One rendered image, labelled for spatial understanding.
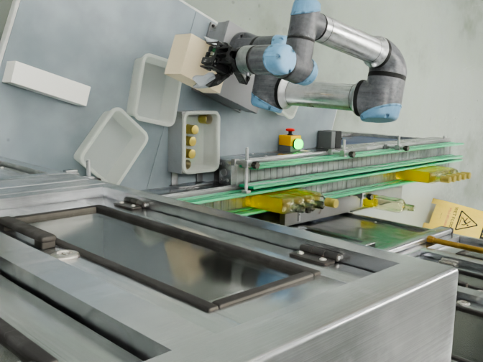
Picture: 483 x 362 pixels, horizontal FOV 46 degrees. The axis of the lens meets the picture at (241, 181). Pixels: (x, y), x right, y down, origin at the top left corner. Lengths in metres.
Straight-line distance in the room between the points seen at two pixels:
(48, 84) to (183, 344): 1.38
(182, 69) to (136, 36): 0.40
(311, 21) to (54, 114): 0.83
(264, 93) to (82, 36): 0.62
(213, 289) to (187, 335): 0.16
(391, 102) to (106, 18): 0.94
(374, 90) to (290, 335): 1.38
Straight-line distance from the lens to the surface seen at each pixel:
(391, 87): 1.79
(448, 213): 5.41
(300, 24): 1.54
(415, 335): 0.64
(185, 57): 1.64
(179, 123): 2.03
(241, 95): 2.17
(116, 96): 1.95
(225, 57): 1.56
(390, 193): 3.06
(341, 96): 1.85
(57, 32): 1.86
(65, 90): 1.79
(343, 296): 0.57
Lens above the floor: 2.40
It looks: 44 degrees down
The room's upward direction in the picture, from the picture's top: 100 degrees clockwise
